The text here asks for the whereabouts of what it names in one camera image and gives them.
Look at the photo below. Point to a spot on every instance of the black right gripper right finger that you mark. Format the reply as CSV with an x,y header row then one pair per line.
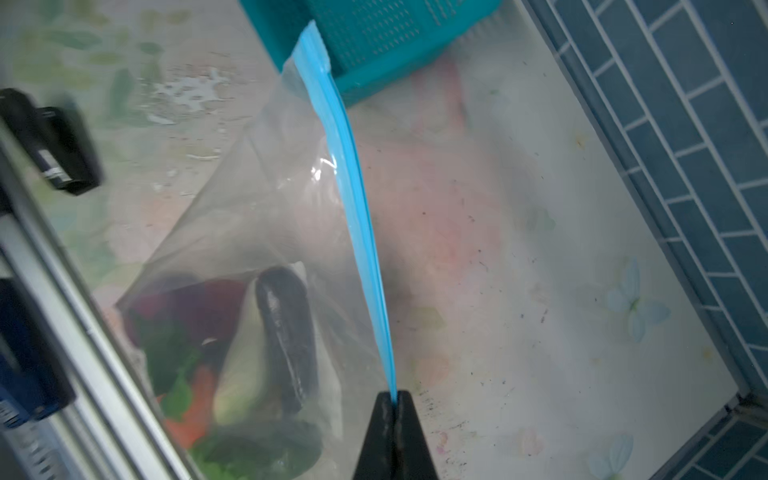
x,y
412,459

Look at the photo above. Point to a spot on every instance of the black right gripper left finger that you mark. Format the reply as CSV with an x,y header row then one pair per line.
x,y
377,455

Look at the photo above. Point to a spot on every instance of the clear zip top bag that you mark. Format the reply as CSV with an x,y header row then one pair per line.
x,y
290,193

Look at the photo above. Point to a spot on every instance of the dark toy avocado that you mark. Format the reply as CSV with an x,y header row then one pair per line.
x,y
284,308

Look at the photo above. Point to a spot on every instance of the orange toy carrot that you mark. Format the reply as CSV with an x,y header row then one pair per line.
x,y
182,384

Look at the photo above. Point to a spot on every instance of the purple toy eggplant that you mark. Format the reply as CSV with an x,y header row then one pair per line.
x,y
202,311

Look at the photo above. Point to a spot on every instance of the teal plastic basket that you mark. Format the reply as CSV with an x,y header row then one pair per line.
x,y
370,43

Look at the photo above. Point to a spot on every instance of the orange green toy corn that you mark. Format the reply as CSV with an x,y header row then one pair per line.
x,y
272,450

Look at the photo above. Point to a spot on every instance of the white toy daikon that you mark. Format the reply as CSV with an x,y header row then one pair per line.
x,y
245,372

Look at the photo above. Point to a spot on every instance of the black stapler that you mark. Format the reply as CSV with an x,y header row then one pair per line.
x,y
55,140

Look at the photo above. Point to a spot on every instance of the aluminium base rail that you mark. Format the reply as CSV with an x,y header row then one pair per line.
x,y
110,430

